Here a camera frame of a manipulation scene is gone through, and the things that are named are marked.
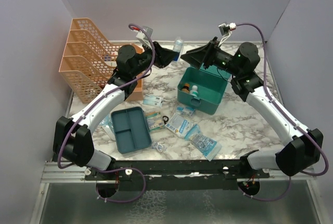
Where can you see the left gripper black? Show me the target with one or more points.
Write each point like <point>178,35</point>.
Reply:
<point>163,57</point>

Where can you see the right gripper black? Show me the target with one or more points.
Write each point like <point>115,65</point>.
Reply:
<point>201,55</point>

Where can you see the small bottle blue cap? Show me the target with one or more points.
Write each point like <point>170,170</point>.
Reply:
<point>178,46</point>

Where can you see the green medicine box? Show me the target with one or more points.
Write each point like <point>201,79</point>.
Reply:
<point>211,84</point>

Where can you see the brown iodine bottle orange cap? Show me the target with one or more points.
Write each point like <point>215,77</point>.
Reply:
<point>186,88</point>

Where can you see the white bottle green label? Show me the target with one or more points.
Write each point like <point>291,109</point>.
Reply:
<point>194,91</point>

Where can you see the clear blue swab bag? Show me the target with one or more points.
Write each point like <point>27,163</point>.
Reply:
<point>208,147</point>

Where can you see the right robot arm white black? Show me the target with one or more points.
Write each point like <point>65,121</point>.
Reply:
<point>301,144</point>

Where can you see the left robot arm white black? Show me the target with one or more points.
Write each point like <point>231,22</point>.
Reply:
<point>73,136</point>

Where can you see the blue white flat packet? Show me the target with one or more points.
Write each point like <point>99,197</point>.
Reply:
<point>151,100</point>

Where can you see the small blue white box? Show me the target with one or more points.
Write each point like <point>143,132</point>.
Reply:
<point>185,110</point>

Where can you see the green orange bandage box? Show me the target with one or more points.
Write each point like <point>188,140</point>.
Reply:
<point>154,120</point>

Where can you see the white blue gauze pack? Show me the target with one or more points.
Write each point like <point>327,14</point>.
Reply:
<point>179,125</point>

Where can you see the orange plastic file organizer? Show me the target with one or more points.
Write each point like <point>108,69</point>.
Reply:
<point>88,60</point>

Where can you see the teal divided tray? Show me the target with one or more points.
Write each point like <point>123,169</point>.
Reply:
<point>130,130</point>

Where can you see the mask packet under tray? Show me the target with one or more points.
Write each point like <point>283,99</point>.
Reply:
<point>107,126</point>

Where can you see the clear small plastic packet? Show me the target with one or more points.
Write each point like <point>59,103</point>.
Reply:
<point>158,147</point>

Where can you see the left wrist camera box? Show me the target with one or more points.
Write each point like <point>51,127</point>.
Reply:
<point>144,36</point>

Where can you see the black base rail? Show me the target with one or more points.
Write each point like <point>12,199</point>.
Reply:
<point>226,174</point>

